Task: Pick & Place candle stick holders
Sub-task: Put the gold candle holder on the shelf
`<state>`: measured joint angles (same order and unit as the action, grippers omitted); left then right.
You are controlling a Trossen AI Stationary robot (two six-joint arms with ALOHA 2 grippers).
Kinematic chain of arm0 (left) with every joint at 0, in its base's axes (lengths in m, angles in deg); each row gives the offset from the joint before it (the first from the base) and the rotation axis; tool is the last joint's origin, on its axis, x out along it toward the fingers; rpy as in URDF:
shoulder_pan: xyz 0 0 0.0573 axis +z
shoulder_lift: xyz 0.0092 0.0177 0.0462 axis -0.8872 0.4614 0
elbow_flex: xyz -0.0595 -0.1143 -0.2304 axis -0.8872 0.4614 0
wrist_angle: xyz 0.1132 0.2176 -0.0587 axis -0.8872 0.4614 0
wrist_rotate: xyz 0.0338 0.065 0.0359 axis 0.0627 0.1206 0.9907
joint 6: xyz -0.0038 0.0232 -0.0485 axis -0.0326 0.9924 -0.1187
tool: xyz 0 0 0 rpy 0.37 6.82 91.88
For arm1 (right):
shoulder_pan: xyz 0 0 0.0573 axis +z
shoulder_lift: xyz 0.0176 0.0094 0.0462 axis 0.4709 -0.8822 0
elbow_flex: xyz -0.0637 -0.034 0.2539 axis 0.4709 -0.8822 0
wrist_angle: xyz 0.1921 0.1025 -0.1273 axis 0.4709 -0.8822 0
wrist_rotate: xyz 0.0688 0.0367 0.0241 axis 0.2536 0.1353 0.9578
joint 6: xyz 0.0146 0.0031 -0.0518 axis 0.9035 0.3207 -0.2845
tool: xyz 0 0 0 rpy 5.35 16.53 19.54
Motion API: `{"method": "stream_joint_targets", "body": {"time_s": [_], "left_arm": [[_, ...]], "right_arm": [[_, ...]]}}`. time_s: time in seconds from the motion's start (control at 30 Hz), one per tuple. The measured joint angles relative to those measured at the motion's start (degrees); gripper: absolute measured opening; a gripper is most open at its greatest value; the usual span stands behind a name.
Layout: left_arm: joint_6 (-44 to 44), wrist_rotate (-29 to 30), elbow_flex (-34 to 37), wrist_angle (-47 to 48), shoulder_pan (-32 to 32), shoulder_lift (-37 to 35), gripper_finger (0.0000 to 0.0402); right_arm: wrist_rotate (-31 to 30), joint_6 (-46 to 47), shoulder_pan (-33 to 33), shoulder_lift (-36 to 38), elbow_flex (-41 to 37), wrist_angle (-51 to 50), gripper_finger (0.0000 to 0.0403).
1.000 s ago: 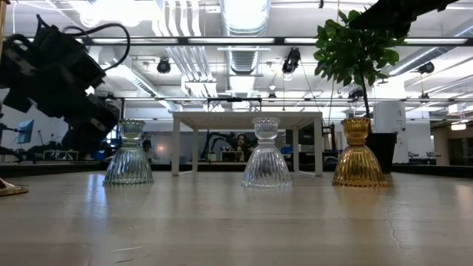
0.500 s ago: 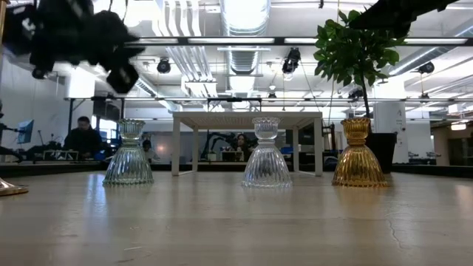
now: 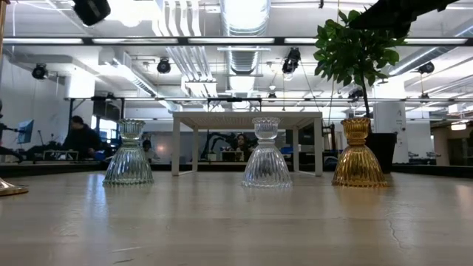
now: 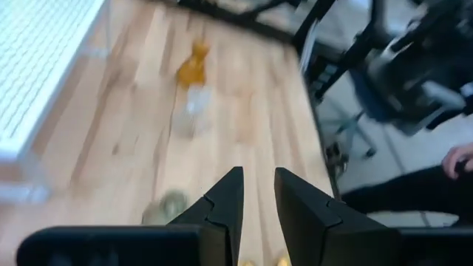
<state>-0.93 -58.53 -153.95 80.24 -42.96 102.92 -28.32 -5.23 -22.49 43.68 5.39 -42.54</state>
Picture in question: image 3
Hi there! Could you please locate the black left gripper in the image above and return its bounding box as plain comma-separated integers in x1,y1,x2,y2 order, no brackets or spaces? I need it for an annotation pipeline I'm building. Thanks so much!
72,0,112,27

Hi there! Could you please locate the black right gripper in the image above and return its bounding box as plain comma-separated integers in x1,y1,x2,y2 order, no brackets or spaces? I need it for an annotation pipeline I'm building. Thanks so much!
349,0,459,39

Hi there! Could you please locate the amber ribbed glass candle holder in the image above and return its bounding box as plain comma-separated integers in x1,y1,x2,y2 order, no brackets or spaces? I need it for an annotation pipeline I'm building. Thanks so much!
331,117,389,188

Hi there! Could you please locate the green ribbed glass candle holder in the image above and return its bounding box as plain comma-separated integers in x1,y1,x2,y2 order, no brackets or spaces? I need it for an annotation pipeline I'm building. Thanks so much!
102,118,155,186

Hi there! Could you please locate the clear ribbed glass candle holder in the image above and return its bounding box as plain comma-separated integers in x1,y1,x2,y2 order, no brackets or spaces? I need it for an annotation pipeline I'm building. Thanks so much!
241,117,293,189

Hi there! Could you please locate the black light bar beam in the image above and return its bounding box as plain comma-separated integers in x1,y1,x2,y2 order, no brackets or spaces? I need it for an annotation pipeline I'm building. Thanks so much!
0,35,473,47

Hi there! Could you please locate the green plant in black pot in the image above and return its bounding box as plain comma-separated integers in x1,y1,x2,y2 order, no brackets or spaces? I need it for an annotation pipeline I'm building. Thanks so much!
313,9,407,174

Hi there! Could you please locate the white room column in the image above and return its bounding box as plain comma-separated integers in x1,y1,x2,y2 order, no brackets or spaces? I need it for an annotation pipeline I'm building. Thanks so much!
372,101,409,164

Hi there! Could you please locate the person at side desk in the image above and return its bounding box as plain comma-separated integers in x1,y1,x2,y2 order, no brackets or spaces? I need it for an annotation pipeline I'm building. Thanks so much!
61,115,104,160

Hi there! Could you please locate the blue computer monitor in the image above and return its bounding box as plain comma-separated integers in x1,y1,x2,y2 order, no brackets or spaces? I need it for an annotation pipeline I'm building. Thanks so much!
17,119,35,145

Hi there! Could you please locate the small distant person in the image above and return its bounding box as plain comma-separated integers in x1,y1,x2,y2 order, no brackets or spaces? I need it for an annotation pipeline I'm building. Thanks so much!
142,139,160,163

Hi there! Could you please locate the white perforated metal shelf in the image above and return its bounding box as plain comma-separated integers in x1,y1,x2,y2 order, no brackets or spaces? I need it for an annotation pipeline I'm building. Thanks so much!
171,111,324,177

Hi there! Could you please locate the person behind laptop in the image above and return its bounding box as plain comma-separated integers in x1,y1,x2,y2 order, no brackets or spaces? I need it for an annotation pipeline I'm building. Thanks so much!
231,133,256,163

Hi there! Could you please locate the dark laptop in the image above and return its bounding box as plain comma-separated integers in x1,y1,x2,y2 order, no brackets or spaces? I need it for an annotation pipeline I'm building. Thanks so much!
220,150,245,163

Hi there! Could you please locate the round silver ventilation duct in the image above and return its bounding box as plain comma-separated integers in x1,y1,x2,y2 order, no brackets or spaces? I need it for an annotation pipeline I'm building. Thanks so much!
220,0,272,75

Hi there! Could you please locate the black aluminium table frame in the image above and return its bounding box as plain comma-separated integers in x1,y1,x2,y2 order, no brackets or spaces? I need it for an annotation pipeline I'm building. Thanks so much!
0,161,473,180

